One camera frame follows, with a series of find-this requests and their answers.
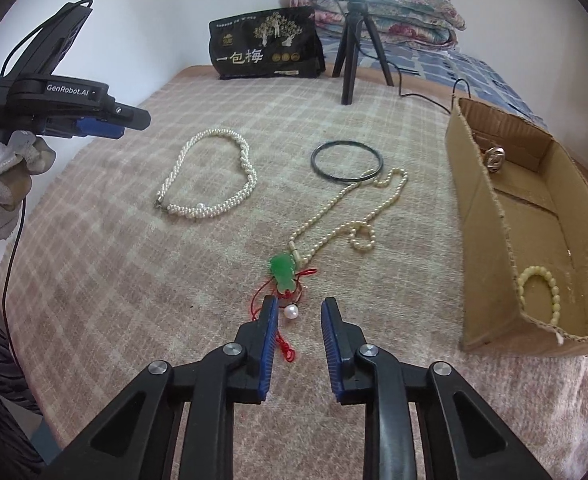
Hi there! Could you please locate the pearl necklace with green pendant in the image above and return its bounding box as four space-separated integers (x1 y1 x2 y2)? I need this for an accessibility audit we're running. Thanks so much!
248 167 409 364

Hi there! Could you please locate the white multi-strand pearl necklace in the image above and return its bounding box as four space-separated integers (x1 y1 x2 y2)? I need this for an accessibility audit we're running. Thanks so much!
153 129 258 221

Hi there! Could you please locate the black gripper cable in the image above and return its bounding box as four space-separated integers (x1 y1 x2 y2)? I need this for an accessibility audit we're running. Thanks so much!
1 197 43 416

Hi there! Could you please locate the person's left hand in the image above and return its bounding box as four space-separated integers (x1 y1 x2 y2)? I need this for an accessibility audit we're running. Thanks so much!
0 130 57 242

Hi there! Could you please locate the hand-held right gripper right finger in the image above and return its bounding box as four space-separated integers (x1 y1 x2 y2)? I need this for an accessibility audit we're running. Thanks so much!
320 296 550 480

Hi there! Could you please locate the blue patterned bed sheet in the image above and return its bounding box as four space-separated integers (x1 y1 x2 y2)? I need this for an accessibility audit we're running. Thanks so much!
318 29 546 128

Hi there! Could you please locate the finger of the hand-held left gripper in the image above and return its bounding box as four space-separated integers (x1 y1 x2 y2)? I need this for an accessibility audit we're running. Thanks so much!
107 104 153 131
75 118 126 139

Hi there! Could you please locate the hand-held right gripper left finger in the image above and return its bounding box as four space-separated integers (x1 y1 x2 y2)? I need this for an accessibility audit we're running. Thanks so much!
39 295 281 480

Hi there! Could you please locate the folded floral quilt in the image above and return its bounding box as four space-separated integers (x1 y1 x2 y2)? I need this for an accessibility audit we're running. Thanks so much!
289 0 468 52

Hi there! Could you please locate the black bangle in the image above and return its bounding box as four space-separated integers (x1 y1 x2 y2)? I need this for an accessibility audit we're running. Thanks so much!
310 140 386 182

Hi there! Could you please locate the black tripod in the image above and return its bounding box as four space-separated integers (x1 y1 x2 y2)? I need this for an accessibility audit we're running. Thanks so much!
331 0 395 106

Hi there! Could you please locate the cream bead bracelet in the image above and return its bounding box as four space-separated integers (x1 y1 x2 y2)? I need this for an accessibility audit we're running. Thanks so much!
516 265 563 346

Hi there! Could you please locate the cardboard box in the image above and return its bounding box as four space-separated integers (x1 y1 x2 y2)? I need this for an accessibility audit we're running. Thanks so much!
444 95 588 359

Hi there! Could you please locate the silver ornament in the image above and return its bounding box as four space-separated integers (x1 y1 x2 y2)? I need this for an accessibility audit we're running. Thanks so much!
483 144 506 174

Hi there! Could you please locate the black snack bag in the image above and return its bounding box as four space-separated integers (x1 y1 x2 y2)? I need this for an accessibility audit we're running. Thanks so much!
209 6 327 81

